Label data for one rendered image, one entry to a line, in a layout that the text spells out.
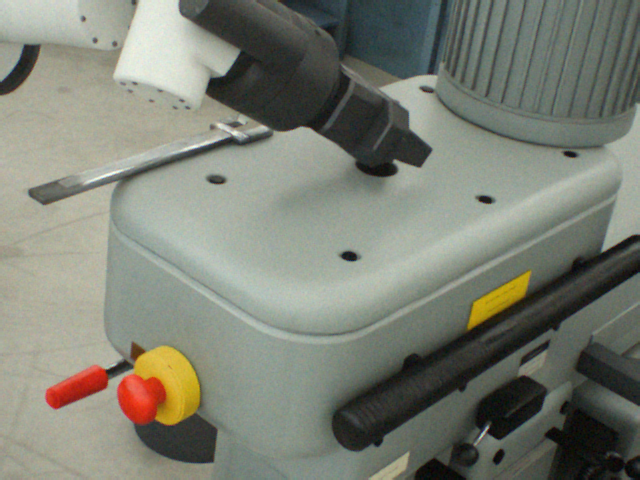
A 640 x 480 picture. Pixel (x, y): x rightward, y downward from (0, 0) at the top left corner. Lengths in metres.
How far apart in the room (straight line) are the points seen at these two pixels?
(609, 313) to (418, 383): 0.47
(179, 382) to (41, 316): 3.24
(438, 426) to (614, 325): 0.36
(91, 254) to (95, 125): 1.12
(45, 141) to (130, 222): 4.39
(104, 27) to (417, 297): 0.31
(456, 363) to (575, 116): 0.30
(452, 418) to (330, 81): 0.35
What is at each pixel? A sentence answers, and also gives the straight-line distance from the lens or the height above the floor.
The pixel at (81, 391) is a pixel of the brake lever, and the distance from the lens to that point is 1.03.
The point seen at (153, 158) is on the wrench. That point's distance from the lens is 0.98.
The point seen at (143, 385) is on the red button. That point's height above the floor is 1.78.
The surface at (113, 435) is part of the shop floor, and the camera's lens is 3.66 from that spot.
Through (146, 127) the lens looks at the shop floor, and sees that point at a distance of 5.51.
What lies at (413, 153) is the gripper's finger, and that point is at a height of 1.92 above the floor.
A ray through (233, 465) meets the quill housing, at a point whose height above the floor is 1.57.
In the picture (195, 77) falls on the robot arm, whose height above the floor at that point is 2.01.
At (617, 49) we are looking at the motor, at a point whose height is 1.99.
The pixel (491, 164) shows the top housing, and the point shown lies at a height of 1.89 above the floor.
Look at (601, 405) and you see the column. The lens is 1.46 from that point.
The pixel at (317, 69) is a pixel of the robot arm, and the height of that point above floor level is 2.01.
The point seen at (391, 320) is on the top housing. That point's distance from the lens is 0.89.
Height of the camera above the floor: 2.33
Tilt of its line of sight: 29 degrees down
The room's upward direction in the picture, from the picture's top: 9 degrees clockwise
